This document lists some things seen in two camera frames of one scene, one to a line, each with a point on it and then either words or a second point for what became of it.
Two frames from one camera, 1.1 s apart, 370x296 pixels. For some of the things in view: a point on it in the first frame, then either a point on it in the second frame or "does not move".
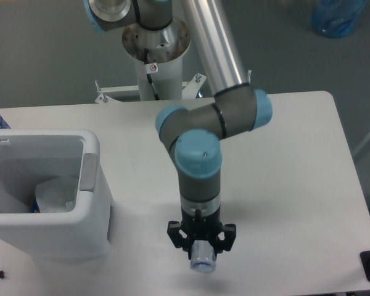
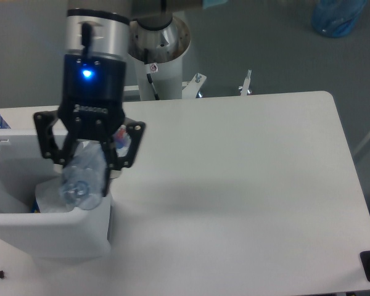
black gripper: [201, 228] to [93, 96]
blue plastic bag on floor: [337, 18] does not move
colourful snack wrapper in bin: [36, 208] does not move
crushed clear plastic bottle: [203, 258] to [82, 177]
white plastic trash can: [18, 159] does not move
